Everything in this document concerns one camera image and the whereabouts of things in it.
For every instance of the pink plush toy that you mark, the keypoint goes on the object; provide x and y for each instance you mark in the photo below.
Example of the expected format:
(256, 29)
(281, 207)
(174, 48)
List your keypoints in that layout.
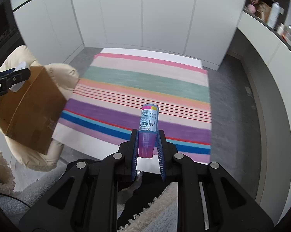
(251, 8)

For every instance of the paw print cardboard box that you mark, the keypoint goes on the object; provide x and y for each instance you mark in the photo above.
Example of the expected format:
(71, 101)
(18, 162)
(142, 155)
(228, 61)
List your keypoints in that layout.
(262, 11)

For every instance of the cream cushioned chair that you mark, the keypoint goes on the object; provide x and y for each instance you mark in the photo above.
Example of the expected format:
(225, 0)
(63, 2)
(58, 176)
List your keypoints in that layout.
(60, 75)

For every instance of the white round jar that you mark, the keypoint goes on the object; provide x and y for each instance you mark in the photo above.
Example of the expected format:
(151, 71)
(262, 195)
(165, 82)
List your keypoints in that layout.
(23, 66)

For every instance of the white tall cupboard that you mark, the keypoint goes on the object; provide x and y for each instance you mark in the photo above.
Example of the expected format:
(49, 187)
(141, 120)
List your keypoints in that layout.
(135, 12)

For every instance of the white spray bottle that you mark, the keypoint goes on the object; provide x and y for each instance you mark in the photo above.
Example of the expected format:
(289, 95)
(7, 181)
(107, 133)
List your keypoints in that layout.
(273, 15)

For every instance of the person's black trouser legs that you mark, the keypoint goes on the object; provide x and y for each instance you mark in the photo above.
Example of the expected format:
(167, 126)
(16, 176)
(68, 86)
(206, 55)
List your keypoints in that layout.
(138, 198)

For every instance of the black glass cabinet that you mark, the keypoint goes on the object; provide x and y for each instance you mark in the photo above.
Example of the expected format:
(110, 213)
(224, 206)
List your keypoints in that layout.
(2, 33)

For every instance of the brown cardboard box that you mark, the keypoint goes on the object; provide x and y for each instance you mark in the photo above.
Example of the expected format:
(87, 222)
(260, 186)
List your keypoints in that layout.
(31, 116)

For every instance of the white table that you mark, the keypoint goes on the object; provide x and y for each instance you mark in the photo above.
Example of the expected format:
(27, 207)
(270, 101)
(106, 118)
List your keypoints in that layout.
(92, 141)

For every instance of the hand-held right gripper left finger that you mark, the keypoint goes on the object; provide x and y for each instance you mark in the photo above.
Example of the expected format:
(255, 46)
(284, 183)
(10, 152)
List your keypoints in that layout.
(135, 149)

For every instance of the white curved sideboard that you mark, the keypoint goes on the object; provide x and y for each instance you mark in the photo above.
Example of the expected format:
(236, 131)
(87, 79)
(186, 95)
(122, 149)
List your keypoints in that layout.
(276, 89)

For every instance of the purple small bottle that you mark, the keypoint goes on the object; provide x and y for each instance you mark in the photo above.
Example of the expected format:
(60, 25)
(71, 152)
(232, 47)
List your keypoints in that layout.
(148, 125)

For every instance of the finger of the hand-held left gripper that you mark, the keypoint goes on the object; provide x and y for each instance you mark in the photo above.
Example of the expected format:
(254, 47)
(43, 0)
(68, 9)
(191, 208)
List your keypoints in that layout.
(4, 73)
(17, 77)

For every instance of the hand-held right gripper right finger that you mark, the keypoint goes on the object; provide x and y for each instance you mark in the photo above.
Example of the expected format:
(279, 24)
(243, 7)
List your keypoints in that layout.
(161, 149)

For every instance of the striped colourful cloth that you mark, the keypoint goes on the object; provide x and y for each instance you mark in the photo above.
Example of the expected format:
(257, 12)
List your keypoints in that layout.
(148, 87)

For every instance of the small white bottle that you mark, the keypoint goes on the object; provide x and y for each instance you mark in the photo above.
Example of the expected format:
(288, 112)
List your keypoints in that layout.
(280, 29)

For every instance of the metal floor outlet plate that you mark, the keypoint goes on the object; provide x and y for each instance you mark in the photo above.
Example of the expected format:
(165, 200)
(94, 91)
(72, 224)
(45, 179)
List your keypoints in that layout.
(248, 91)

